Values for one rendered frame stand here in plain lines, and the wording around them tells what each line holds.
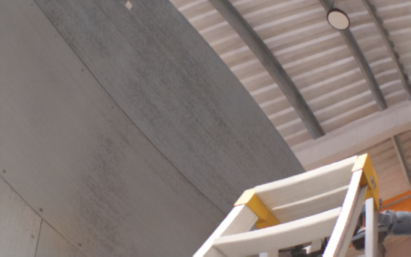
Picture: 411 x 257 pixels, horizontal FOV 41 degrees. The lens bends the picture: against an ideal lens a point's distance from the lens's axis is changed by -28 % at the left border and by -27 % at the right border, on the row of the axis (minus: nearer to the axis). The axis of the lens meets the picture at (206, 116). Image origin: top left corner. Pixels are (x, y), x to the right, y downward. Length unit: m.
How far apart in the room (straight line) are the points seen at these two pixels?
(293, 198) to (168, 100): 0.76
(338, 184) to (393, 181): 10.10
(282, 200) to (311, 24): 7.41
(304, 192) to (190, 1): 7.44
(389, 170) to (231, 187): 9.01
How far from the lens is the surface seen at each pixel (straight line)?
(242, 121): 2.56
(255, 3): 8.74
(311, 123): 10.05
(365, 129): 9.82
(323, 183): 1.53
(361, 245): 2.28
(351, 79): 9.55
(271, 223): 1.64
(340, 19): 7.66
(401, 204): 9.99
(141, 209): 1.97
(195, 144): 2.27
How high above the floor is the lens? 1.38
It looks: 41 degrees up
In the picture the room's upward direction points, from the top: 13 degrees clockwise
